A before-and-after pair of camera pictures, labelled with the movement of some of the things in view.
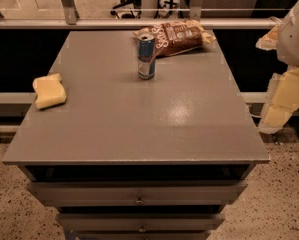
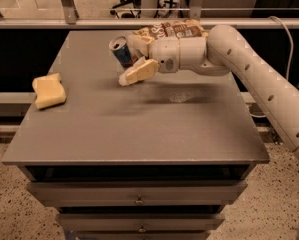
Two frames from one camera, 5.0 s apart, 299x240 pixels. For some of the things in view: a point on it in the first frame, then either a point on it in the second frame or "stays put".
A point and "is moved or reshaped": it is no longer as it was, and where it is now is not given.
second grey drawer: [186, 222] stays put
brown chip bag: [176, 36] stays put
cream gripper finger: [269, 41] to [139, 44]
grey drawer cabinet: [126, 158] stays put
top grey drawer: [196, 193] stays put
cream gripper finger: [289, 89] to [141, 70]
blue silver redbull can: [146, 56] is moved or reshaped
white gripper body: [294, 42] to [164, 54]
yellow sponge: [50, 91] stays put
